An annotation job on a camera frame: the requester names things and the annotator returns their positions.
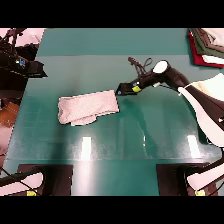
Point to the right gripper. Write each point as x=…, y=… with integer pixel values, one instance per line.
x=128, y=88

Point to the dark green garment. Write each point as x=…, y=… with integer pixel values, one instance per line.
x=206, y=46

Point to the white garment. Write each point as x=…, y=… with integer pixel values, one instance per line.
x=213, y=60
x=215, y=33

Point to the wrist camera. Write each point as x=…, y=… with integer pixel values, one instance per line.
x=11, y=33
x=134, y=63

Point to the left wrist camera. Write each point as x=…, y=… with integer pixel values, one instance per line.
x=11, y=33

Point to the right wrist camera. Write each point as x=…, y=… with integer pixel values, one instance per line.
x=134, y=63

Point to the navy garment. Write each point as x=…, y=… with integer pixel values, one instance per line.
x=205, y=136

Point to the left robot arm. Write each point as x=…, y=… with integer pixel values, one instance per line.
x=23, y=182

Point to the light grey T-shirt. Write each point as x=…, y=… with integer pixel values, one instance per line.
x=86, y=106

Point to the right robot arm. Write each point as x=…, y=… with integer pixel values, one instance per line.
x=206, y=113

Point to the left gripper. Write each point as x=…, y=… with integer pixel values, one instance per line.
x=31, y=68

